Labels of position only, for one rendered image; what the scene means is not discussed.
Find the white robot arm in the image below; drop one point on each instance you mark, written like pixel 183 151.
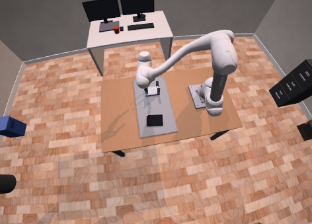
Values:
pixel 224 60

